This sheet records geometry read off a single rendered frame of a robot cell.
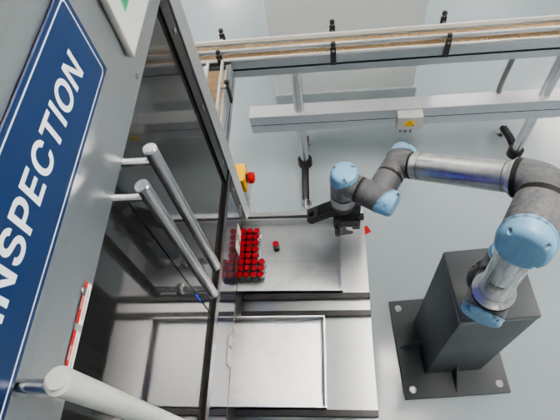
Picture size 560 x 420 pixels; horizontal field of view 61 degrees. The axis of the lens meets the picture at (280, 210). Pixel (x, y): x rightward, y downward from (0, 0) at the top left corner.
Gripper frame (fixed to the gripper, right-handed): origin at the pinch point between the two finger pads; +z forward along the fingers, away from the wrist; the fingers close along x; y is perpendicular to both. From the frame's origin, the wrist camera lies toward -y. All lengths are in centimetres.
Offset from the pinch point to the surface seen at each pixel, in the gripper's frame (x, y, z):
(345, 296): -21.4, 2.0, 1.7
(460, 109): 85, 62, 39
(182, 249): -41, -25, -74
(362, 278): -14.9, 7.6, 3.7
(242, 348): -36.9, -29.6, 3.6
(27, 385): -66, -30, -98
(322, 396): -50, -6, 4
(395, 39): 85, 27, -5
